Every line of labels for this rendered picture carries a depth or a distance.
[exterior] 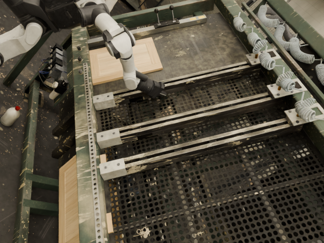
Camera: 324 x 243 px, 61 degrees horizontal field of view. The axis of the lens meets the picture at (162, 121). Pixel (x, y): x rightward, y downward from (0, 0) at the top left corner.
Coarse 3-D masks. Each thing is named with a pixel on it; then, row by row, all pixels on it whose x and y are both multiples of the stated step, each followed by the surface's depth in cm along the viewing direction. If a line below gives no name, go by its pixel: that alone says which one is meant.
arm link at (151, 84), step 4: (148, 80) 155; (148, 84) 155; (152, 84) 157; (156, 84) 158; (160, 84) 161; (164, 84) 161; (144, 88) 155; (148, 88) 156; (152, 88) 158; (156, 88) 160; (160, 88) 160; (144, 92) 158; (148, 92) 161; (152, 92) 161; (156, 92) 162; (160, 92) 162; (152, 96) 164; (156, 96) 164
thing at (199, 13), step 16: (240, 80) 180; (240, 96) 174; (144, 112) 170; (224, 160) 146; (240, 160) 146; (160, 176) 140; (160, 192) 137; (304, 192) 130; (320, 208) 125; (176, 240) 122
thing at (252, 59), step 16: (256, 48) 162; (240, 64) 174; (256, 64) 171; (176, 80) 171; (192, 80) 169; (208, 80) 172; (224, 80) 175; (96, 96) 167; (112, 96) 166; (128, 96) 167; (144, 96) 170
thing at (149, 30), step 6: (186, 18) 217; (198, 18) 216; (204, 18) 215; (180, 24) 214; (186, 24) 216; (192, 24) 217; (132, 30) 214; (138, 30) 213; (144, 30) 212; (150, 30) 212; (156, 30) 214; (162, 30) 215; (138, 36) 214; (90, 42) 209; (96, 42) 210; (102, 42) 211
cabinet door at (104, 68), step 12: (132, 48) 203; (144, 48) 202; (96, 60) 198; (108, 60) 197; (144, 60) 194; (156, 60) 192; (96, 72) 190; (108, 72) 189; (120, 72) 187; (144, 72) 186; (96, 84) 185
